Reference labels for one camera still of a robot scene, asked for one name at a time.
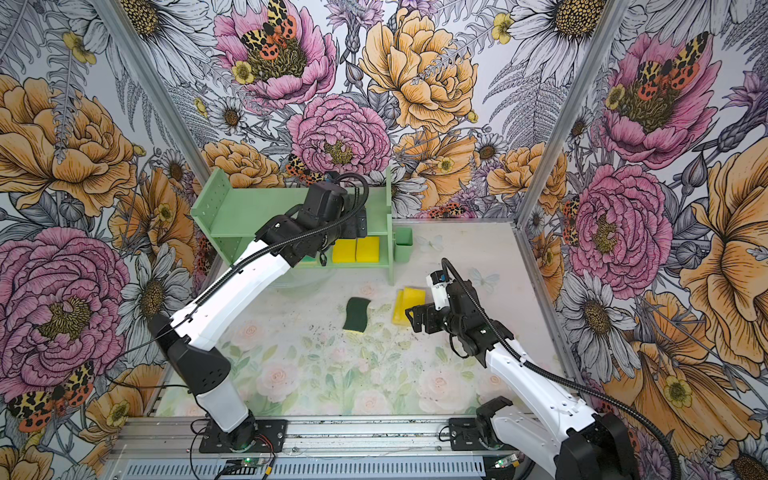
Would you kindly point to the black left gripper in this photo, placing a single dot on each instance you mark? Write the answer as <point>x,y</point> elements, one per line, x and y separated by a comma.
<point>356,226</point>

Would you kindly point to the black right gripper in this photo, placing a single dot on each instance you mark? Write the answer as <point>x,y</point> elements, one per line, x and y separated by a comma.
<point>430,314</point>

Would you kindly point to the large yellow sponge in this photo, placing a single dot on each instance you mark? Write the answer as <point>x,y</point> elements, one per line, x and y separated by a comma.
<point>406,299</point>

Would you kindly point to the small yellow sponge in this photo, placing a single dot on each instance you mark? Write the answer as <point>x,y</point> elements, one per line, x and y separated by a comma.
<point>344,251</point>

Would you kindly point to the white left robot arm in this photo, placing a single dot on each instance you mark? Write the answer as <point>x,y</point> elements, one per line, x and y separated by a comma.
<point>188,339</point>

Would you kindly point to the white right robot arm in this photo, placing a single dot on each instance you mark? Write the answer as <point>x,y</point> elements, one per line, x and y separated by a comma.
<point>544,422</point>

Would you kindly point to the green metal shelf unit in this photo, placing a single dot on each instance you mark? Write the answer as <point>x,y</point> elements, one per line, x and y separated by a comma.
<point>230,217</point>

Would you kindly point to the green circuit board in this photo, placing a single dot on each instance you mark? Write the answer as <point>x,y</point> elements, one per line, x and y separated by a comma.
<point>245,464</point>

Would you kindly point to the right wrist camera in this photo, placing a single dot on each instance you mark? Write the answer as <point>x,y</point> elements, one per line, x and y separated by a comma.
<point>438,281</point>

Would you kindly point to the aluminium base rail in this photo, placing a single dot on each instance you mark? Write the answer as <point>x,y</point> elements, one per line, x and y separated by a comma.
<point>315,447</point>

